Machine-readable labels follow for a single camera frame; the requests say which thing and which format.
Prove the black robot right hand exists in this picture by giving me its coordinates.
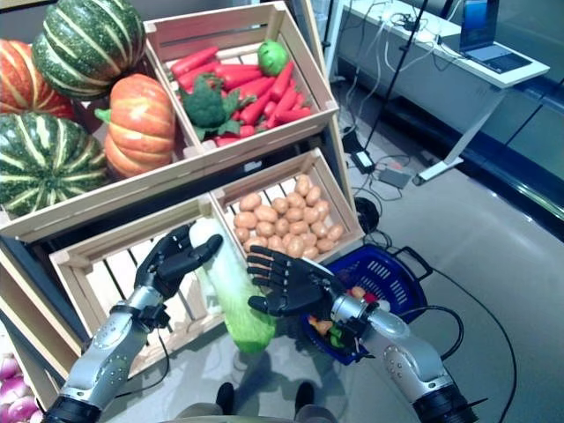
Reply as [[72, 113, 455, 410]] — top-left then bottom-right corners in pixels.
[[245, 245, 338, 318]]

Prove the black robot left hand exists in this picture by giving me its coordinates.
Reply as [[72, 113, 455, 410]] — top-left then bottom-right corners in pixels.
[[134, 224, 225, 301]]

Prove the blue plastic shopping basket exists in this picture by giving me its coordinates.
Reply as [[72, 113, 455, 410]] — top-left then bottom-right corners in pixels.
[[299, 244, 429, 366]]

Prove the yellow bell pepper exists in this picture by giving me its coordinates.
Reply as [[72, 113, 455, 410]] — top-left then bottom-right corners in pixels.
[[308, 315, 336, 338]]

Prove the black robot right foot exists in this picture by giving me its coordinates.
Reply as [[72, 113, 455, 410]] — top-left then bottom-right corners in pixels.
[[295, 381, 316, 413]]

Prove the black robot foot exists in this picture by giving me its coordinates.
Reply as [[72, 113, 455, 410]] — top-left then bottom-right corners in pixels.
[[215, 382, 236, 415], [295, 381, 316, 413]]

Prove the silver robot right leg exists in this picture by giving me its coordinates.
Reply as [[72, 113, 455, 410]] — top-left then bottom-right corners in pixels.
[[297, 404, 338, 423]]

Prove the silver robot leg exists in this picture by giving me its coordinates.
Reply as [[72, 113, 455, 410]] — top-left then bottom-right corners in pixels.
[[175, 401, 226, 423], [297, 404, 338, 423]]

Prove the black robot left foot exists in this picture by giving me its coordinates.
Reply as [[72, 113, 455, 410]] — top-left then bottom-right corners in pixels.
[[215, 382, 236, 415]]

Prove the black power adapter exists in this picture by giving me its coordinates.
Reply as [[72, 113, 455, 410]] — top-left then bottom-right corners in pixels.
[[350, 149, 375, 174]]

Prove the plain orange pumpkin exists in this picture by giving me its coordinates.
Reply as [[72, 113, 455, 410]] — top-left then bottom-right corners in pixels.
[[94, 73, 177, 180]]

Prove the flat grey box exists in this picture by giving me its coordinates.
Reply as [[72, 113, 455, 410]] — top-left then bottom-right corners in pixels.
[[377, 166, 411, 189]]

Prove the silver robot left leg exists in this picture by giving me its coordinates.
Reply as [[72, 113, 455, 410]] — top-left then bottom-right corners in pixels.
[[175, 401, 226, 423]]

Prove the green striped pumpkin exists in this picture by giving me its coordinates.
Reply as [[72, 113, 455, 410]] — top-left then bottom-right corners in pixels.
[[0, 112, 109, 217], [31, 0, 147, 101]]

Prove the green broccoli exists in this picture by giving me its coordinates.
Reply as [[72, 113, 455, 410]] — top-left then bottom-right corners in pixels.
[[177, 73, 256, 142]]

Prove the purple white turnip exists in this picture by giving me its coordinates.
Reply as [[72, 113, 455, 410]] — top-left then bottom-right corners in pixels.
[[8, 396, 41, 422], [0, 352, 19, 380], [0, 376, 32, 404]]

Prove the light green round vegetable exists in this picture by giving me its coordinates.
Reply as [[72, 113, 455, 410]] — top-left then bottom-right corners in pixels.
[[257, 39, 291, 77]]

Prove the red orange striped pumpkin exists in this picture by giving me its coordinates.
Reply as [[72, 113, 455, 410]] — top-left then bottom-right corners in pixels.
[[0, 38, 76, 120]]

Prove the white office desk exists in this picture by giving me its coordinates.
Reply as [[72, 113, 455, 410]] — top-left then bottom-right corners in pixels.
[[328, 0, 552, 186]]

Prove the black stand pole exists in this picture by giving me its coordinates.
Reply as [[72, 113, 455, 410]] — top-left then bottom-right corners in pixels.
[[352, 0, 431, 195]]

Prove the open grey laptop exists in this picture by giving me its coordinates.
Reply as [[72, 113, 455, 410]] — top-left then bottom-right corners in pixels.
[[457, 0, 534, 74]]

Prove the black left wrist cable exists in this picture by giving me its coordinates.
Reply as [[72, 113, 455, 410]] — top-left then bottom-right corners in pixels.
[[118, 323, 171, 396]]

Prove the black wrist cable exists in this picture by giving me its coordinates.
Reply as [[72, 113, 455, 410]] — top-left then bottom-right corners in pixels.
[[118, 323, 171, 396], [398, 305, 466, 360]]

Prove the coiled black cable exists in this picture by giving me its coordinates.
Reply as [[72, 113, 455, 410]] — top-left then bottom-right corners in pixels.
[[352, 197, 382, 234]]

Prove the black basket handle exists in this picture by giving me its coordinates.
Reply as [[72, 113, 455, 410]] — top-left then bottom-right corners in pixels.
[[387, 245, 435, 283]]

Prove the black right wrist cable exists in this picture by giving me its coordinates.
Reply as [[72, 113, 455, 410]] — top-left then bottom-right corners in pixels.
[[398, 305, 466, 360]]

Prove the long black floor cable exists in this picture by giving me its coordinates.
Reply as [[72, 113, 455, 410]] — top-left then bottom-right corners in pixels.
[[429, 263, 519, 402]]

